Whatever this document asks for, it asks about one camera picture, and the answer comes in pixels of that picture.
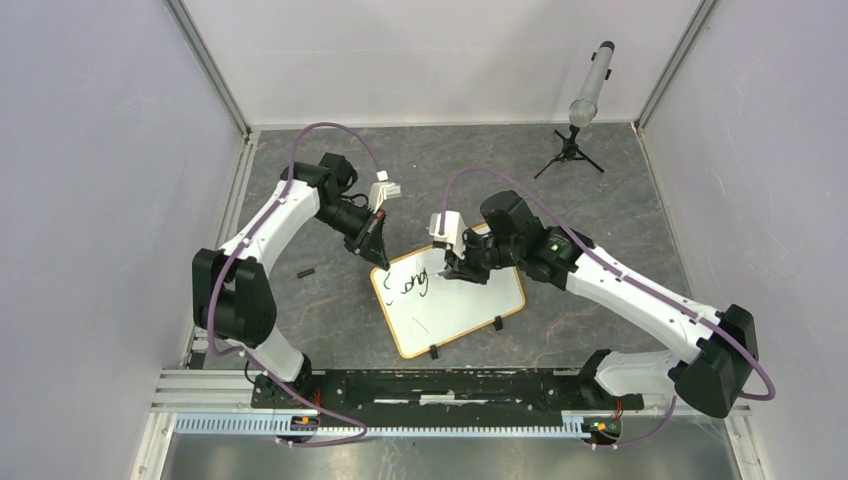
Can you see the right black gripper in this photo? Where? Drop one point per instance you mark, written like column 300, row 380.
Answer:
column 464, row 269

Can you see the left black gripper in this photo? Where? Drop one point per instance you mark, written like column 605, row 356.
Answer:
column 371, row 229

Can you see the yellow framed whiteboard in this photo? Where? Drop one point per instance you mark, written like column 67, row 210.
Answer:
column 428, row 311

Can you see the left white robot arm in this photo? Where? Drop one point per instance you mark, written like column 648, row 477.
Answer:
column 232, row 297

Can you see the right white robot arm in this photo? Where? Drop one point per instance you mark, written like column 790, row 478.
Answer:
column 709, row 353

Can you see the black microphone tripod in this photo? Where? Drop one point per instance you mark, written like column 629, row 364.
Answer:
column 570, row 152

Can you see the silver microphone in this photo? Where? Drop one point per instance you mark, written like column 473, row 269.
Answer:
column 583, row 110

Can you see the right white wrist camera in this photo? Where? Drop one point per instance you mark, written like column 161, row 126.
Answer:
column 447, row 232

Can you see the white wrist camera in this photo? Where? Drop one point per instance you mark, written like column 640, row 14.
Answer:
column 382, row 190
column 447, row 232

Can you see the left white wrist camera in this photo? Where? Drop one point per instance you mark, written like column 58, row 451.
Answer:
column 382, row 190

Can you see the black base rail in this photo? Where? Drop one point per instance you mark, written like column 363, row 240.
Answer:
column 520, row 397

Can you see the grey slotted cable duct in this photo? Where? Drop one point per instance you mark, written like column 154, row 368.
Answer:
column 284, row 425

